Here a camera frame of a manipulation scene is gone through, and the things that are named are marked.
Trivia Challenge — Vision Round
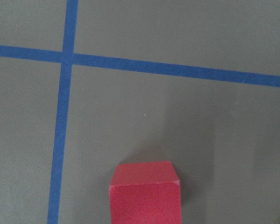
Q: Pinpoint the red foam cube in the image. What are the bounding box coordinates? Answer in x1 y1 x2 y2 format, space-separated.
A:
109 161 182 224

